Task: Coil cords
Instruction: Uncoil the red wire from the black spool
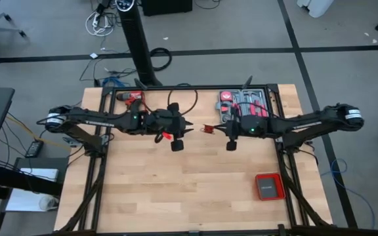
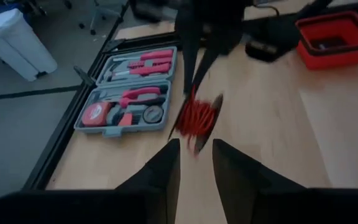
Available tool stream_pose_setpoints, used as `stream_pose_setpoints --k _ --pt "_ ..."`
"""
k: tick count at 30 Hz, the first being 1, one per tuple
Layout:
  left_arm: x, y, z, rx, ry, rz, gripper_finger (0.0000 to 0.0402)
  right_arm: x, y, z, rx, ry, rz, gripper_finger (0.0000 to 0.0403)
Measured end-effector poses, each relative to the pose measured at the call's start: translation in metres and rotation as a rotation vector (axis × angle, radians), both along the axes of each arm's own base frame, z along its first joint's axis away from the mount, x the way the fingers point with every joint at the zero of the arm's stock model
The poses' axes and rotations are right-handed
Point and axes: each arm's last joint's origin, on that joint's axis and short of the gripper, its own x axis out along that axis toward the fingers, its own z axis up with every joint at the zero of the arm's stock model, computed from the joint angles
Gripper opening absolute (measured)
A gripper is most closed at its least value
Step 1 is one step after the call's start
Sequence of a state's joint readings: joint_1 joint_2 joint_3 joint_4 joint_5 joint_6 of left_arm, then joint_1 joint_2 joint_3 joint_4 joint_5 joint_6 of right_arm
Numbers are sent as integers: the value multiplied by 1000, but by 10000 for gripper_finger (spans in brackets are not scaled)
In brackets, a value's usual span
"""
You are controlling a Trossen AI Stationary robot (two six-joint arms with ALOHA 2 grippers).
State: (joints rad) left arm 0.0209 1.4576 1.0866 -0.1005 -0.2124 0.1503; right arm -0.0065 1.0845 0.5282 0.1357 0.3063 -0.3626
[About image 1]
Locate grey flat box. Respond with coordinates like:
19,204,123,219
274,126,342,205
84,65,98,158
259,177,282,199

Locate white paper sheet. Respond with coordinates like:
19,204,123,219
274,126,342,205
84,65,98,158
19,167,60,183

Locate coiled black cable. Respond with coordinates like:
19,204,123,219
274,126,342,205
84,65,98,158
149,47,173,72

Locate red plastic tray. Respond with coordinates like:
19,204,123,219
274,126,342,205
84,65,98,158
255,172,287,201

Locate thin black cables with plug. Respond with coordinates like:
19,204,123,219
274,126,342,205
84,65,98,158
79,56,138,87

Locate white waste bin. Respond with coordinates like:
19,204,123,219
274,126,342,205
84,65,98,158
296,0,335,19

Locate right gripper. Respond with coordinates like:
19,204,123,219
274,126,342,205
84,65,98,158
213,107,247,151

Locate blue cable bundle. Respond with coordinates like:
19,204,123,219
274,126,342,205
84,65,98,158
101,75,128,88

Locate black power adapter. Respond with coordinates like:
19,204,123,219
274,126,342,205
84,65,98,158
24,140,45,159

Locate black camera cable loop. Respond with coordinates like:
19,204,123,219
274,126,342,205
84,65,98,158
167,83,200,117

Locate black metal table frame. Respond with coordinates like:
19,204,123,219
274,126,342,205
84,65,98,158
54,83,336,236

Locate red cordless drill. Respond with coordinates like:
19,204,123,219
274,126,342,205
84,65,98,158
115,90,146,109

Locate grey tool kit case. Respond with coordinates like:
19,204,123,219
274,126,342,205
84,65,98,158
215,88,270,125

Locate black cabinet box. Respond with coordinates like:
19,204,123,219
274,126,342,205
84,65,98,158
140,0,194,17

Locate yellow cable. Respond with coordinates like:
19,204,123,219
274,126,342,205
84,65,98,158
5,113,72,151

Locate black side table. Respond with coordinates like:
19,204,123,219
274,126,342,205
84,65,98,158
0,156,70,236

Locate white power strip cables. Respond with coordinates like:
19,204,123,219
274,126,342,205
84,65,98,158
84,9,116,37

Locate black tower fan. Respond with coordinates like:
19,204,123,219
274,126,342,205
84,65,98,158
115,0,163,87

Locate long thin blue cable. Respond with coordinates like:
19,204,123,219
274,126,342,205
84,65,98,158
320,158,377,229

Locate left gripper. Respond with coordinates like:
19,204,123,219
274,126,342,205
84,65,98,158
148,102,195,152

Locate clear plastic cup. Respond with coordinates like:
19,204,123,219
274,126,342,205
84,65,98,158
38,195,60,212

